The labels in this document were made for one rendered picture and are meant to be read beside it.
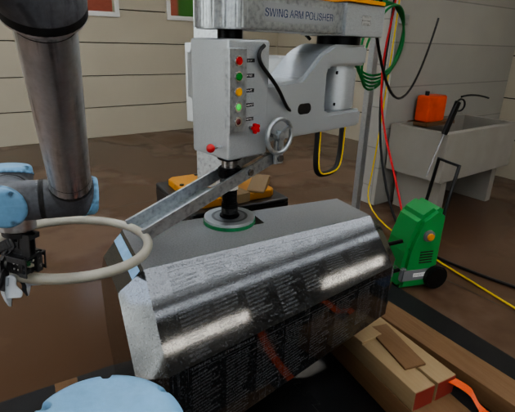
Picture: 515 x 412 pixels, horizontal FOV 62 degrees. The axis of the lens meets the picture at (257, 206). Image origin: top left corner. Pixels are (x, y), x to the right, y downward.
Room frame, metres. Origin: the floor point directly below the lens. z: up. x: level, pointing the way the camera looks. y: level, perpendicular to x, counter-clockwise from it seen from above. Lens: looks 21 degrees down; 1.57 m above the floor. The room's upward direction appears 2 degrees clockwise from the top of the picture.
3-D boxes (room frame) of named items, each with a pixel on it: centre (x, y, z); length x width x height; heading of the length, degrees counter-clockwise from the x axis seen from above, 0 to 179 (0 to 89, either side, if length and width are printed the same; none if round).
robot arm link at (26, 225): (0.98, 0.60, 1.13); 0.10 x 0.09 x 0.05; 165
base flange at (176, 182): (2.41, 0.23, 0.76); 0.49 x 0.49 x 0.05; 31
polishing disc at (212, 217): (1.66, 0.12, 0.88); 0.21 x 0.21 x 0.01
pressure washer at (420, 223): (2.71, -1.11, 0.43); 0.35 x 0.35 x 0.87; 16
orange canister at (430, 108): (4.44, -1.77, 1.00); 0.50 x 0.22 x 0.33; 126
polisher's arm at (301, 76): (1.92, -0.17, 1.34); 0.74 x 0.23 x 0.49; 135
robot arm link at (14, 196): (0.88, 0.55, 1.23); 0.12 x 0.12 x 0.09; 22
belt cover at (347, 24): (1.90, -0.13, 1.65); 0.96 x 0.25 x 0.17; 135
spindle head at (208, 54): (1.71, 0.06, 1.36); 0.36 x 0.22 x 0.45; 135
